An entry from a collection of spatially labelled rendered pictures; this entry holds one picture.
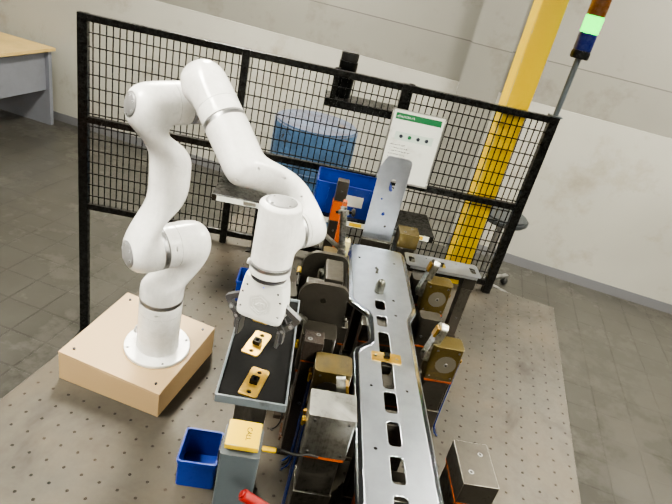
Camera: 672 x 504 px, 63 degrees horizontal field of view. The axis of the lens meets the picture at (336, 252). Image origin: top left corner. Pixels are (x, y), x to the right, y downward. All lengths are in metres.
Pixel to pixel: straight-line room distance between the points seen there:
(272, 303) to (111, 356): 0.73
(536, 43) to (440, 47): 2.15
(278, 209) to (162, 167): 0.44
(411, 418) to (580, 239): 3.58
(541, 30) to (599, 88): 2.19
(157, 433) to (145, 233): 0.56
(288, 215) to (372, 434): 0.57
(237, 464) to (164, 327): 0.68
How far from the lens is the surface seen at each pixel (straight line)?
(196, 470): 1.49
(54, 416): 1.72
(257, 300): 1.13
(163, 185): 1.39
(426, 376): 1.64
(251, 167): 1.09
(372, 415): 1.36
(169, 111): 1.31
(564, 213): 4.72
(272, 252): 1.05
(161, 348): 1.69
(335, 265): 1.51
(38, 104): 5.98
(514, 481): 1.83
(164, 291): 1.56
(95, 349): 1.75
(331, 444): 1.22
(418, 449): 1.33
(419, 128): 2.31
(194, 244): 1.50
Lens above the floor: 1.92
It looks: 28 degrees down
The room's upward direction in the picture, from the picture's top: 14 degrees clockwise
